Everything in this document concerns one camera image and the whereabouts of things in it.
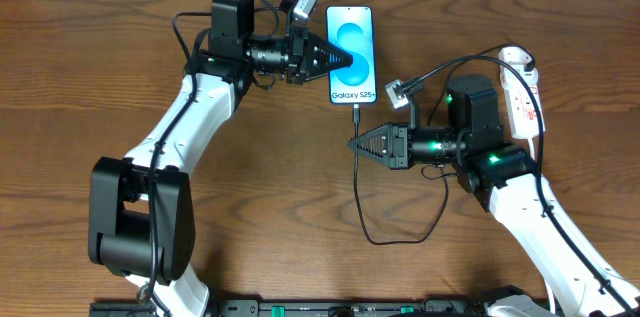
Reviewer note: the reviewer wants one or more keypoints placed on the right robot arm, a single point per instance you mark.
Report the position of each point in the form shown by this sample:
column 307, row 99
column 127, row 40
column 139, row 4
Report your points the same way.
column 505, row 180

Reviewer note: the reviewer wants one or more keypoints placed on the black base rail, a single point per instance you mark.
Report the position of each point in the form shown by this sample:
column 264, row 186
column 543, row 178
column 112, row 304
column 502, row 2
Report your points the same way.
column 506, row 301

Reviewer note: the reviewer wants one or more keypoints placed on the Samsung Galaxy smartphone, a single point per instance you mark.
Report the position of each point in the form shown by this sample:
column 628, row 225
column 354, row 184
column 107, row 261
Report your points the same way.
column 351, row 29

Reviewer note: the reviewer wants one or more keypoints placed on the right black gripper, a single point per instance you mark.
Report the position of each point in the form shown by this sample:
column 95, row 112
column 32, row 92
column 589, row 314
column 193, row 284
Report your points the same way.
column 400, row 145

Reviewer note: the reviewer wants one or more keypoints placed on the white power strip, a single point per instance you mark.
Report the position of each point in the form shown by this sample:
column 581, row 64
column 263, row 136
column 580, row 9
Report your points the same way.
column 521, row 113

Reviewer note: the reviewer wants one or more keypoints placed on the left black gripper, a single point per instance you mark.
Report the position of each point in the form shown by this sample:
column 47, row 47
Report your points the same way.
column 298, row 55

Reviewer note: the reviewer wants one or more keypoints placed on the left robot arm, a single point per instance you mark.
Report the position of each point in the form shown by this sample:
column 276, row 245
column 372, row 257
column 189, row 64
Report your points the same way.
column 141, row 213

